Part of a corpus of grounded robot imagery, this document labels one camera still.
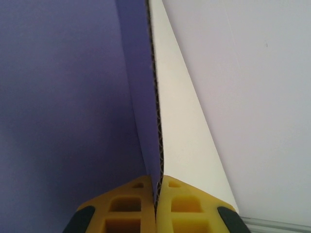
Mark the purple cloth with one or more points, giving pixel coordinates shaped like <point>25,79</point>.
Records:
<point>73,97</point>

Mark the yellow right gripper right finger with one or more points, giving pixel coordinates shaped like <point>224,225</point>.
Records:
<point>189,213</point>

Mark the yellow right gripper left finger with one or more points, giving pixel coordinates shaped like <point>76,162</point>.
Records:
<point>121,213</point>

